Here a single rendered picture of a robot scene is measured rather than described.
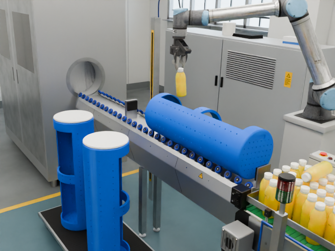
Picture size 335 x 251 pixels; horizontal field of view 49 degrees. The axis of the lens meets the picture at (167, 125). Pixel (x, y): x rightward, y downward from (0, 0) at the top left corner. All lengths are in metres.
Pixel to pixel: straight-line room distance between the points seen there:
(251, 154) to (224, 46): 2.41
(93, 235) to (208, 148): 0.95
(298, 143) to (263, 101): 1.28
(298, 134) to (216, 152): 0.86
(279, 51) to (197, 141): 1.87
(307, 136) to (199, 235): 1.22
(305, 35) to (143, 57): 5.50
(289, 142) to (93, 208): 1.43
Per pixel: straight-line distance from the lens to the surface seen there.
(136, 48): 7.50
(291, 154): 2.79
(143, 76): 7.69
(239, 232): 1.80
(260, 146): 2.02
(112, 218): 2.39
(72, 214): 3.20
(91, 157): 2.21
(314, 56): 2.45
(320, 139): 2.64
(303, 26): 2.41
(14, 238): 3.32
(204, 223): 3.35
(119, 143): 2.22
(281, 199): 1.47
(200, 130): 2.11
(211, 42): 4.39
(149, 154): 2.59
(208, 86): 4.48
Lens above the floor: 1.88
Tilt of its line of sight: 20 degrees down
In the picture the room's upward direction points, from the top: 2 degrees clockwise
